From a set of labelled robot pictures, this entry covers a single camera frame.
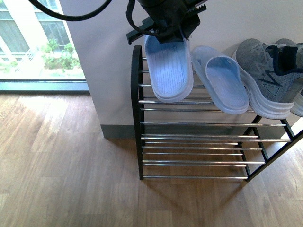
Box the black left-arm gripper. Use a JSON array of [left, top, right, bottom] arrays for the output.
[[126, 0, 206, 44]]

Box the grey sneaker white sole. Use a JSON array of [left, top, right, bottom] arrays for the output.
[[274, 38, 303, 118]]

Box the light blue slipper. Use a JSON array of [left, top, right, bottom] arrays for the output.
[[144, 35, 194, 103], [191, 46, 249, 114]]

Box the black metal shoe rack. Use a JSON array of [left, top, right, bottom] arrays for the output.
[[131, 45, 303, 181]]

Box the black cable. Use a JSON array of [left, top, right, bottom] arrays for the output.
[[27, 0, 112, 22]]

